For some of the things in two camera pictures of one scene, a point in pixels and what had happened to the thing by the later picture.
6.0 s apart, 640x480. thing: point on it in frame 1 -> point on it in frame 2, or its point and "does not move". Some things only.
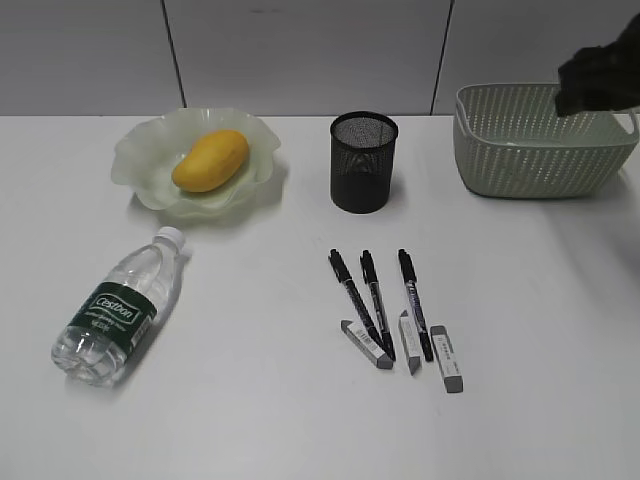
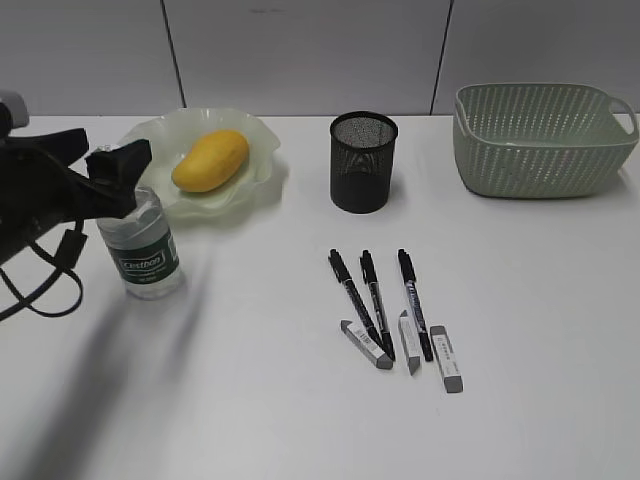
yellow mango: (214, 159) does not move
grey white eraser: (453, 380) does not move
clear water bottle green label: (113, 317) -> (141, 247)
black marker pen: (345, 278) does not move
